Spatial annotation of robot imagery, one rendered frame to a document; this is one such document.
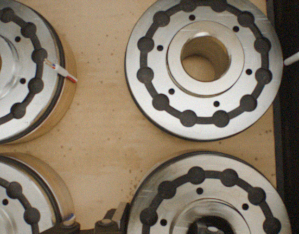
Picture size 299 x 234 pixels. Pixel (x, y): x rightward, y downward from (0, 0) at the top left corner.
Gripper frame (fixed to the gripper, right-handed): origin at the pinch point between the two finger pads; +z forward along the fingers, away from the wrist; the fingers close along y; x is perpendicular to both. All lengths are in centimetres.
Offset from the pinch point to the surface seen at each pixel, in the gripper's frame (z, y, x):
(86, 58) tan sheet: 2.3, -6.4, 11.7
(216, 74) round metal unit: 1.5, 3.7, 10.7
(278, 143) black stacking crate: 2.8, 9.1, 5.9
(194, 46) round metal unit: 0.4, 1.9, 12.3
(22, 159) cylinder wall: 0.5, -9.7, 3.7
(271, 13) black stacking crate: 2.8, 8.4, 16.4
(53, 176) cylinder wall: 1.3, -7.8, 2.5
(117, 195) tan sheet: 2.3, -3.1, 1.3
